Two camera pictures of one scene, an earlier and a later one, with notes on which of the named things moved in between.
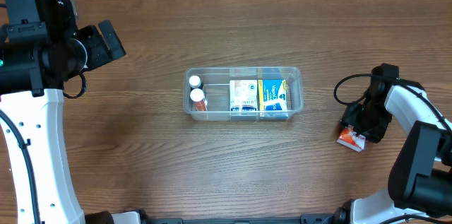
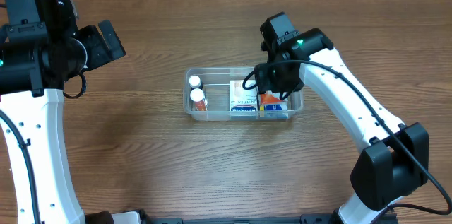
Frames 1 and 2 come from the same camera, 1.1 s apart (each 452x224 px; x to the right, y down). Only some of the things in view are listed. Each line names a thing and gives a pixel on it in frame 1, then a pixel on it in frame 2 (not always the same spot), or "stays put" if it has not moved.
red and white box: (349, 138) → (272, 98)
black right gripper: (367, 121) → (277, 80)
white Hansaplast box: (244, 95) stays put
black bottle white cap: (195, 83) stays put
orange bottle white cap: (199, 102) stays put
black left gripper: (100, 45) stays put
